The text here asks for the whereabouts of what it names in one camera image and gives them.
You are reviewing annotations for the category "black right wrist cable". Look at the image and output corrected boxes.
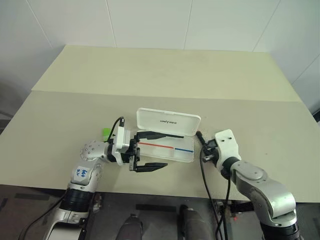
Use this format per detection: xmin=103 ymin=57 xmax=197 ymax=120
xmin=196 ymin=130 xmax=225 ymax=240

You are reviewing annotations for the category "white open pencil case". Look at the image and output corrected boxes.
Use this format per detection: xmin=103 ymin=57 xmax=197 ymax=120
xmin=136 ymin=107 xmax=202 ymax=164

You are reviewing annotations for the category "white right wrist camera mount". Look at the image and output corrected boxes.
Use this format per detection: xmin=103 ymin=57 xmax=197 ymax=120
xmin=214 ymin=129 xmax=242 ymax=174

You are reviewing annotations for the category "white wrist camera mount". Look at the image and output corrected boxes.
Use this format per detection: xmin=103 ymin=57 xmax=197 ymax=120
xmin=214 ymin=129 xmax=242 ymax=174
xmin=109 ymin=126 xmax=132 ymax=166

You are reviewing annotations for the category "green marker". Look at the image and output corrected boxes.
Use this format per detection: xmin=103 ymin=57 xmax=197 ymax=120
xmin=101 ymin=127 xmax=112 ymax=141

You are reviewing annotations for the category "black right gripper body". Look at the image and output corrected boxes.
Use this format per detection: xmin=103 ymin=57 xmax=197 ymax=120
xmin=201 ymin=139 xmax=219 ymax=164

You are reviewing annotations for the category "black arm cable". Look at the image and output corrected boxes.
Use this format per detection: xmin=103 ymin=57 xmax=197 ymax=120
xmin=16 ymin=193 xmax=67 ymax=240
xmin=221 ymin=171 xmax=232 ymax=240

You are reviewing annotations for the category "black tape strip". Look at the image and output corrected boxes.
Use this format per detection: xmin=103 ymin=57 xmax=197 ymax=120
xmin=135 ymin=203 xmax=176 ymax=213

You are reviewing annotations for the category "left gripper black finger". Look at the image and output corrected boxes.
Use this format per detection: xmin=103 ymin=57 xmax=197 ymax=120
xmin=135 ymin=162 xmax=169 ymax=174
xmin=136 ymin=130 xmax=186 ymax=142

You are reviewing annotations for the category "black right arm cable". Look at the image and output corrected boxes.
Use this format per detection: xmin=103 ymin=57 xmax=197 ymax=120
xmin=221 ymin=171 xmax=232 ymax=240

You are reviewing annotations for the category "dark rounded black shape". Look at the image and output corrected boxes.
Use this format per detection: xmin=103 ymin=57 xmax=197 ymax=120
xmin=178 ymin=204 xmax=214 ymax=240

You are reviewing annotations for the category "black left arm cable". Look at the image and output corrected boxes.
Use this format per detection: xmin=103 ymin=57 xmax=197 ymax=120
xmin=16 ymin=193 xmax=67 ymax=240

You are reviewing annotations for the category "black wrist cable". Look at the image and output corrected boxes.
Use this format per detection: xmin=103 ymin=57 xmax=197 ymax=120
xmin=109 ymin=116 xmax=127 ymax=144
xmin=196 ymin=130 xmax=225 ymax=240

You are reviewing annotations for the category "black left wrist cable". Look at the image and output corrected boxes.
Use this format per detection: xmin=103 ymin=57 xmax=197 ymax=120
xmin=109 ymin=116 xmax=127 ymax=144

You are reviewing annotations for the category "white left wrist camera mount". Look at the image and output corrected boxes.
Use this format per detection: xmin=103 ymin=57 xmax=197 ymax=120
xmin=109 ymin=126 xmax=132 ymax=166

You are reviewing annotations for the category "dark rounded grey shape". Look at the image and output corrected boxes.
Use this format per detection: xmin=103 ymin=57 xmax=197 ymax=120
xmin=116 ymin=213 xmax=144 ymax=240

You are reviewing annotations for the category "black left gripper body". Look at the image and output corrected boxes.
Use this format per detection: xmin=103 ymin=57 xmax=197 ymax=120
xmin=127 ymin=136 xmax=141 ymax=173

